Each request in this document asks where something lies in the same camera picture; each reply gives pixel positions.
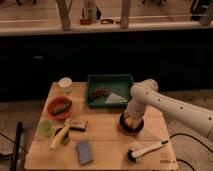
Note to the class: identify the black pole stand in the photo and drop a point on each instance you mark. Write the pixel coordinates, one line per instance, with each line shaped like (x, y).
(15, 153)

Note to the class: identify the dark grape bunch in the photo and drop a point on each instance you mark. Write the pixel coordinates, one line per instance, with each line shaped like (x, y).
(100, 92)

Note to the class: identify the green pickle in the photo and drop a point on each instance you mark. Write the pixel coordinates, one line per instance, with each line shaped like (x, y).
(60, 108)

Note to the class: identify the dark brown bowl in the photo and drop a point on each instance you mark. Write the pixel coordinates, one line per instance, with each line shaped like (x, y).
(129, 129)

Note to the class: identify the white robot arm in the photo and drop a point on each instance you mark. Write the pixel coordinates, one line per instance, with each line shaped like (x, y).
(146, 93)

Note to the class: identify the blue-grey sponge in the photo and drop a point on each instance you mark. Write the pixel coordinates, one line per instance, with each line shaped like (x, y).
(84, 152)

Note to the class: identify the orange bowl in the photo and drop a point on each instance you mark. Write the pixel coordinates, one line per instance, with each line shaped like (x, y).
(55, 102)

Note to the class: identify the white cup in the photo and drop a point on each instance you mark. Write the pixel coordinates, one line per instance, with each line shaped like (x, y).
(65, 84)

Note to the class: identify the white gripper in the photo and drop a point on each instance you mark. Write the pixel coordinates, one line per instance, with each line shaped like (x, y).
(133, 116)

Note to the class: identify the green plastic tray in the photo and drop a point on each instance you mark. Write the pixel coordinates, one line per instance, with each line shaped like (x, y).
(118, 83)

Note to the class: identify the light green cup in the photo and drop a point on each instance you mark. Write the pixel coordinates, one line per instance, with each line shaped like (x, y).
(45, 128)

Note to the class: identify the grey folded cloth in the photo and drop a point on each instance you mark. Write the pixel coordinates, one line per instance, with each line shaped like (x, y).
(115, 98)

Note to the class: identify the white dish brush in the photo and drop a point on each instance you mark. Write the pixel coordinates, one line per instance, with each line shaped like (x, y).
(135, 155)

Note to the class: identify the wooden table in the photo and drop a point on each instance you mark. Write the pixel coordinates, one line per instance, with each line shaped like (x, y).
(108, 143)

